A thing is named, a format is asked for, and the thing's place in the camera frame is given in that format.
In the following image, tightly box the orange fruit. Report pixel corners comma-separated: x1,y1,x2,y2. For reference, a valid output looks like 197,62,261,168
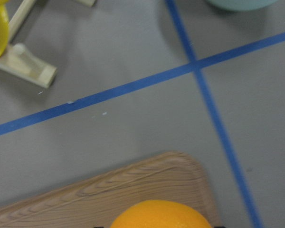
110,200,212,228

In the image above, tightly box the wooden cutting board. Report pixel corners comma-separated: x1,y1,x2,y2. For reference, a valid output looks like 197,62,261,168
0,152,223,228

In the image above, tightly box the wooden mug rack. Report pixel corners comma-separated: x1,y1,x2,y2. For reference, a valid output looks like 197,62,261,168
0,0,97,89

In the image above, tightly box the mint green bowl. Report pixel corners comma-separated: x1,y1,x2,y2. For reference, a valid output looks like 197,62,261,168
207,0,277,11

